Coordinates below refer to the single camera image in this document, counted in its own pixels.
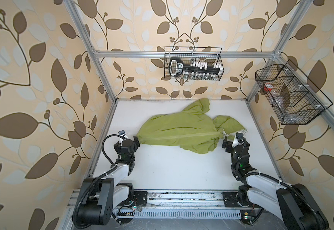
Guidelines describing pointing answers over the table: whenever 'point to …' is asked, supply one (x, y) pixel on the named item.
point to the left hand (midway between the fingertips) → (127, 138)
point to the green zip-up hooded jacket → (193, 128)
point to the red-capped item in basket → (268, 87)
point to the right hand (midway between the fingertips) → (235, 139)
